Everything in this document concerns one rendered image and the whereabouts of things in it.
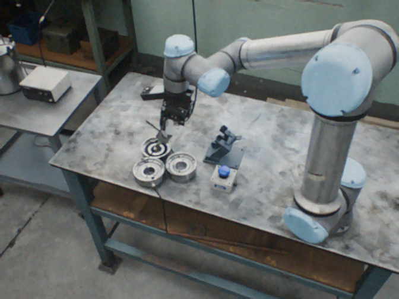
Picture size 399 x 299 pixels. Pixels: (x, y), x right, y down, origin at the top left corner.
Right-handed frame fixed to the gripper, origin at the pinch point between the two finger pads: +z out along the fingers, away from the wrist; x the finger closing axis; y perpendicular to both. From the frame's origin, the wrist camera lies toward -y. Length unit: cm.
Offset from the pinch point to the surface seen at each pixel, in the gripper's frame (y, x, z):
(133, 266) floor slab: -9, -11, 95
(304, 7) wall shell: 23, 157, 23
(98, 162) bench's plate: -20.3, -11.8, 15.8
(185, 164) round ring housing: 8.9, -2.7, 9.8
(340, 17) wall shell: 46, 157, 23
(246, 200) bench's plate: 32.7, -8.1, 8.7
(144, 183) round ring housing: 0.1, -15.9, 10.0
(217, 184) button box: 22.1, -8.1, 7.0
